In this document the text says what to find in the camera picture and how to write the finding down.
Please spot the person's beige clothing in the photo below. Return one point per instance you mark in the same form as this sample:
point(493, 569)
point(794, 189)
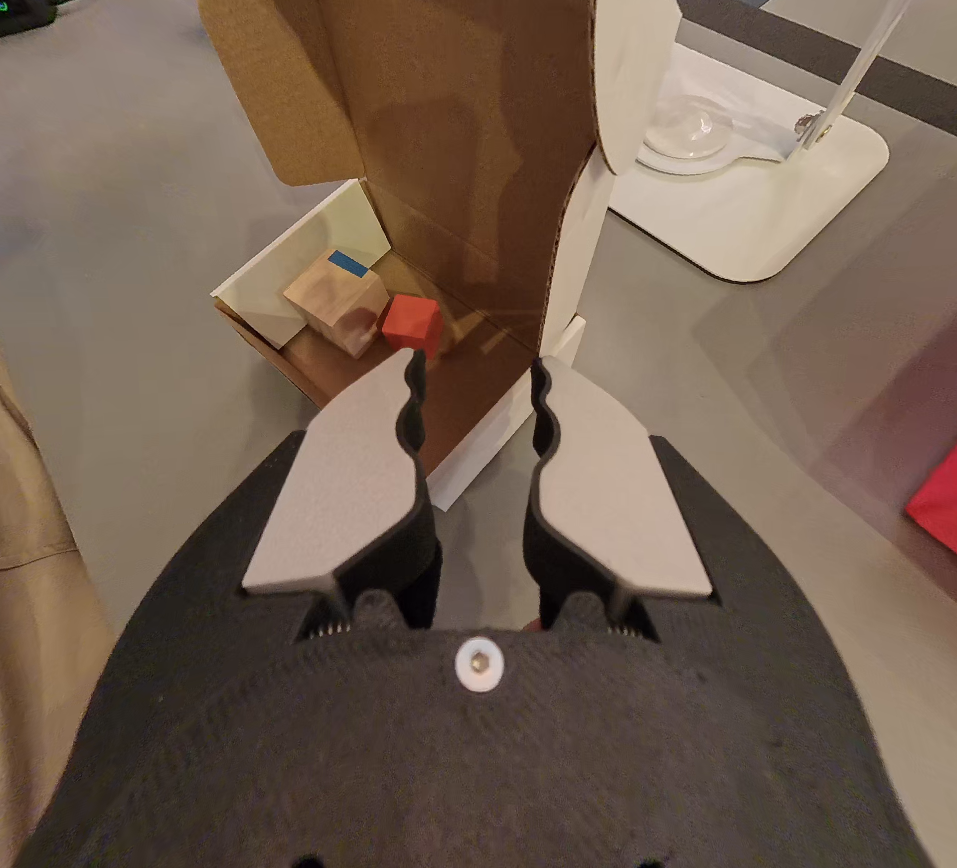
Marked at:
point(37, 621)

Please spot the red plastic bin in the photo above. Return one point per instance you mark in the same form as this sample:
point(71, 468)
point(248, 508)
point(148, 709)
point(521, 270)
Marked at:
point(938, 509)

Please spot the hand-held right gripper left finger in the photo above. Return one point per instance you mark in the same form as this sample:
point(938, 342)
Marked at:
point(336, 509)

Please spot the white cardboard box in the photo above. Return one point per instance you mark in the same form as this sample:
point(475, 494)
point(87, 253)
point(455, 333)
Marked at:
point(448, 98)

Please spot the white metal stand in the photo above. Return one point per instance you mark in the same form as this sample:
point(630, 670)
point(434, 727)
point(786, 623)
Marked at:
point(748, 225)

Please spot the small red cube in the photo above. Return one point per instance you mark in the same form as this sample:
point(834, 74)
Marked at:
point(407, 322)

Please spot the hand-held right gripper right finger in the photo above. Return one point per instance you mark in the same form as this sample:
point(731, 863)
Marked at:
point(617, 509)

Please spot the large wooden cube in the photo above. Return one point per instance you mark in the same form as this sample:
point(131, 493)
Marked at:
point(336, 307)

